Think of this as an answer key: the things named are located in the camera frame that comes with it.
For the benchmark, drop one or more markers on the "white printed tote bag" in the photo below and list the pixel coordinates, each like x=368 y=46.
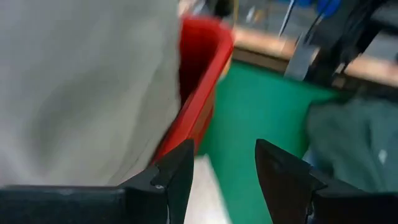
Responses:
x=205 y=193

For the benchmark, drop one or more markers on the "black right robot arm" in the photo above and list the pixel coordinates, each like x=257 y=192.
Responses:
x=342 y=37

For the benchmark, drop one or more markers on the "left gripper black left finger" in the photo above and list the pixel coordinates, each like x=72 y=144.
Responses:
x=93 y=205

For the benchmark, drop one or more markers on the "red plastic laundry basket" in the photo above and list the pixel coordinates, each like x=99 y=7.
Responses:
x=202 y=62

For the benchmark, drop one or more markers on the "grey beige garment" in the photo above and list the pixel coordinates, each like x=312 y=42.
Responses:
x=87 y=87

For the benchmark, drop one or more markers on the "dark green garment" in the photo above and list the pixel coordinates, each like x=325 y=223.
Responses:
x=357 y=140

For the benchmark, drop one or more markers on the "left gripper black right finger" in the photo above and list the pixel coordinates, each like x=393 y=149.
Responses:
x=326 y=208

